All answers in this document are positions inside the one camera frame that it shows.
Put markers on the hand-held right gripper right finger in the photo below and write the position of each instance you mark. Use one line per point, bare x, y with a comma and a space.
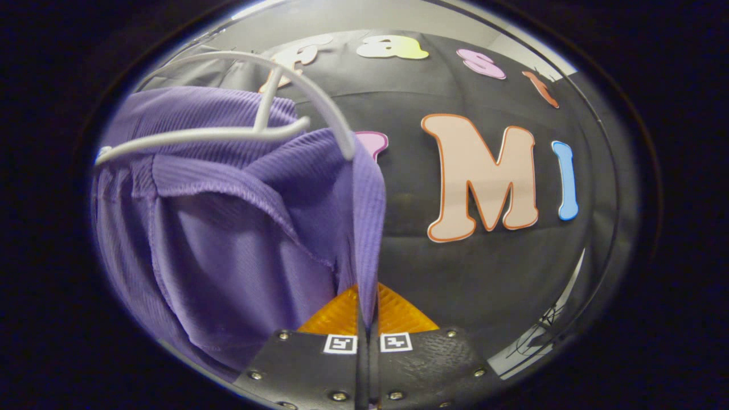
421, 364

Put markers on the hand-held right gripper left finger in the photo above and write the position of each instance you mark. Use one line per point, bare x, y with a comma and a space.
307, 370

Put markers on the purple ribbed shirt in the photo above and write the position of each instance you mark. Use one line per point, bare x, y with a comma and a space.
228, 239

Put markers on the white clothes hanger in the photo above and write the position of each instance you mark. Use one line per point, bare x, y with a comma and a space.
228, 134

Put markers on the black backdrop cloth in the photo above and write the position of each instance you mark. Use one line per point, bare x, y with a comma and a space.
484, 285

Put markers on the black tripod stand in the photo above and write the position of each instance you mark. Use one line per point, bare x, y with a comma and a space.
541, 330

